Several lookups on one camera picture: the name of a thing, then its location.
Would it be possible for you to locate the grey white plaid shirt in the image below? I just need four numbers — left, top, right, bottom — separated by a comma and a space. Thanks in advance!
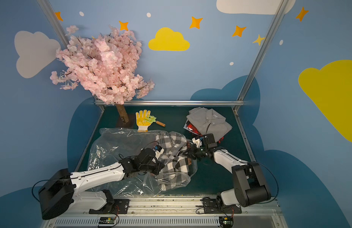
156, 132, 197, 192

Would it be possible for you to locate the clear plastic vacuum bag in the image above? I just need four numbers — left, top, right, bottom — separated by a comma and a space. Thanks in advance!
88, 128, 197, 197

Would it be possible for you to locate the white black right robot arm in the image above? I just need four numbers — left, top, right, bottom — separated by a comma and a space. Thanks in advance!
183, 134, 272, 208

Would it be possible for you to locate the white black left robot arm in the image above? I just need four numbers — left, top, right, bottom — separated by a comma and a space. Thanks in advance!
38, 145, 165, 220

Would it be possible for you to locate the yellow hand-shaped clapper toy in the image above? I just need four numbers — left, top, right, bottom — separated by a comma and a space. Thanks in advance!
135, 110, 166, 132

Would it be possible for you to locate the left green circuit board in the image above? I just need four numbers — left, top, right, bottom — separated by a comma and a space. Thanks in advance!
98, 217, 118, 228

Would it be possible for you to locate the green circuit board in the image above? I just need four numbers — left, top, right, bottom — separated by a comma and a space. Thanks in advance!
98, 217, 118, 228
219, 217, 234, 228

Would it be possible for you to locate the right green circuit board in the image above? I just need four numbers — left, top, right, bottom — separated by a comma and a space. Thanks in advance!
219, 217, 234, 228

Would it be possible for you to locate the pink blossom artificial tree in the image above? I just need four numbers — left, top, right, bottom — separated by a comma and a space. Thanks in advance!
50, 25, 155, 124

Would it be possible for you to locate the aluminium table frame rail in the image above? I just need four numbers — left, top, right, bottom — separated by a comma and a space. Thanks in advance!
94, 99, 245, 107

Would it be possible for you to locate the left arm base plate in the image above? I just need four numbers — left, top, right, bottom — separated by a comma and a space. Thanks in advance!
89, 199, 130, 215

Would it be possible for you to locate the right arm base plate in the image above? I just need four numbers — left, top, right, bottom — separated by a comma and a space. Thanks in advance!
201, 197, 242, 214

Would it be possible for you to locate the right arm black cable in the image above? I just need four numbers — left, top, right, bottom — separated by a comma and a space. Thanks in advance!
252, 161, 280, 204

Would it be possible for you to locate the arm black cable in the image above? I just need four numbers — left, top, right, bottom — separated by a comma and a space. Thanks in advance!
252, 161, 280, 204
31, 179, 51, 203

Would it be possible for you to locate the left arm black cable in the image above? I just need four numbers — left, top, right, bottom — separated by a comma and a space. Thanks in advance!
31, 179, 51, 203

